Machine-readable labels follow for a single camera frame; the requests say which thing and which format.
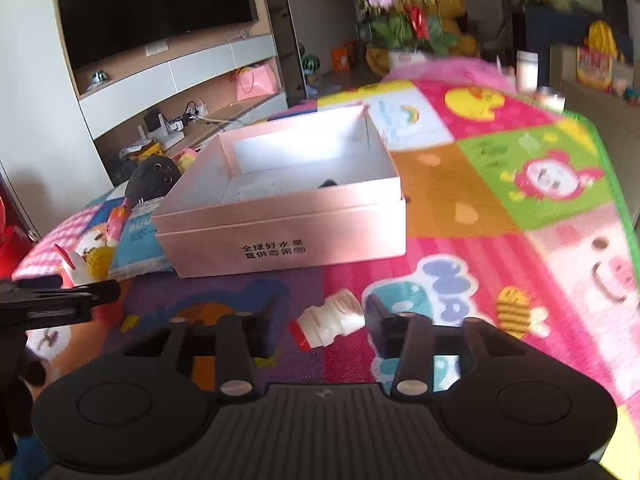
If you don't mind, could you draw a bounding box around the black television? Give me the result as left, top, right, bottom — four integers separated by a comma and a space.
54, 0, 260, 72

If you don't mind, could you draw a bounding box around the white and red chicken toy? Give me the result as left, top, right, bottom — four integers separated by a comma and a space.
54, 244, 112, 289

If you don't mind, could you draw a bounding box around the orange box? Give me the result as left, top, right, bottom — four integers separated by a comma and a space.
331, 45, 356, 72

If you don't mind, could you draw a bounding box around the yellow plush bear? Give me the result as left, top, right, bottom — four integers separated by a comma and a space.
366, 0, 482, 74

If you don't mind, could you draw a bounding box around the yellow toy truck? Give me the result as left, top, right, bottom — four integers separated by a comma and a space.
120, 141, 164, 162

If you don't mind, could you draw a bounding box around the small white yogurt bottle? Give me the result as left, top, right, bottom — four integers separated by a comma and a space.
288, 288, 366, 352

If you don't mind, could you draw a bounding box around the blue tissue packet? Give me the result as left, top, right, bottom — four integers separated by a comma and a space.
108, 197, 174, 279

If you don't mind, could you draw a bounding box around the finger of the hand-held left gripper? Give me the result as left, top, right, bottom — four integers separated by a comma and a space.
0, 280, 122, 332
0, 274, 64, 293

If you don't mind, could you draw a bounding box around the white television cabinet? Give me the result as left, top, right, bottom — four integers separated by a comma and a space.
65, 0, 291, 186

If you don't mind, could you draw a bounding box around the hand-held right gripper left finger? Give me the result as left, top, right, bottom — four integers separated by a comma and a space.
122, 294, 282, 403

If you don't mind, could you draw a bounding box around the pink cardboard box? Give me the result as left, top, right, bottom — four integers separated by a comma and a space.
151, 104, 407, 279

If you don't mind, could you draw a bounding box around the pink fish toy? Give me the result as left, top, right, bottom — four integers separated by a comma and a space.
106, 199, 134, 247

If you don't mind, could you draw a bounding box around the white cylinder container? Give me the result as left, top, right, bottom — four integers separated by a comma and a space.
515, 50, 540, 94

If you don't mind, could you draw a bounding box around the potted pink orchid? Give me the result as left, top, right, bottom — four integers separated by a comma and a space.
359, 0, 462, 70

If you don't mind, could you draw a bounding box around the red object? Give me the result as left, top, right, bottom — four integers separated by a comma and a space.
0, 192, 35, 267

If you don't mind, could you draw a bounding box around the pink gift bag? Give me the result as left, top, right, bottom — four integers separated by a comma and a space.
231, 63, 277, 102

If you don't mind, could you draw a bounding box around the dark grey plush toy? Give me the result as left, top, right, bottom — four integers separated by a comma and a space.
125, 156, 182, 202

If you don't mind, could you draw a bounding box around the colourful printed play mat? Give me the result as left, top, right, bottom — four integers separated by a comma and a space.
10, 57, 640, 480

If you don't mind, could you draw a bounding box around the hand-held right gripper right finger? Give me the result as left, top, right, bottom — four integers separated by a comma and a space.
366, 294, 523, 403

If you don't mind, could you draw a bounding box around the yellow bag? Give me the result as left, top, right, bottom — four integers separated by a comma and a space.
576, 20, 622, 89

